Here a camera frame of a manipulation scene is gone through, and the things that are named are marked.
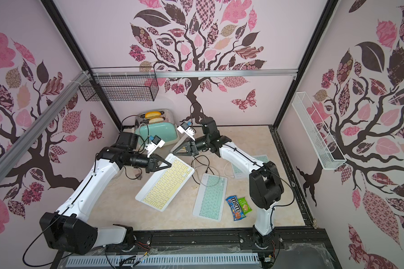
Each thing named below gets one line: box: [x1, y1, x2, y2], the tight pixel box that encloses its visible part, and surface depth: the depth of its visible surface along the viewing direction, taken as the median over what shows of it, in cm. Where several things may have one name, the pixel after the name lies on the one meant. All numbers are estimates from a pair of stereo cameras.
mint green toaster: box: [134, 108, 179, 148], surface depth 102 cm
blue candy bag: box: [225, 195, 247, 222], surface depth 83 cm
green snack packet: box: [237, 196, 253, 216], surface depth 85 cm
